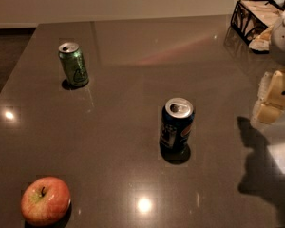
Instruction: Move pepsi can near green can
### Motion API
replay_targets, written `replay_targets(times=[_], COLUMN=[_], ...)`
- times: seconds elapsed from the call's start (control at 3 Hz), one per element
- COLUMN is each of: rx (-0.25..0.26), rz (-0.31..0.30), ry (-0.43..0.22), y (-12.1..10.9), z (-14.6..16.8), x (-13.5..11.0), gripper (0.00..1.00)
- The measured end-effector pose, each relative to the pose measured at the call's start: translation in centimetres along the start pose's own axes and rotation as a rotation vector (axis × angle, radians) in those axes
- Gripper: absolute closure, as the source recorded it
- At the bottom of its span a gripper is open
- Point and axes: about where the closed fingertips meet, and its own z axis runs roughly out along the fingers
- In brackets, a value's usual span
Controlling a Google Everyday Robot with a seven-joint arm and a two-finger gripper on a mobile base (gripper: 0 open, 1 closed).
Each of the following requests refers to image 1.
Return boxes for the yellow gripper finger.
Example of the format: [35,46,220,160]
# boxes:
[253,67,285,124]

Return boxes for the blue pepsi can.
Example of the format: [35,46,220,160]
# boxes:
[160,98,195,153]

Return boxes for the green soda can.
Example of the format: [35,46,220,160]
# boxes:
[59,42,89,87]

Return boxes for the white napkins in basket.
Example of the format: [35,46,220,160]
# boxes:
[242,0,282,52]

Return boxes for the red apple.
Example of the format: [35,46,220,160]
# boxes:
[21,177,70,227]

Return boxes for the black wire basket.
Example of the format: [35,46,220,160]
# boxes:
[231,0,281,45]

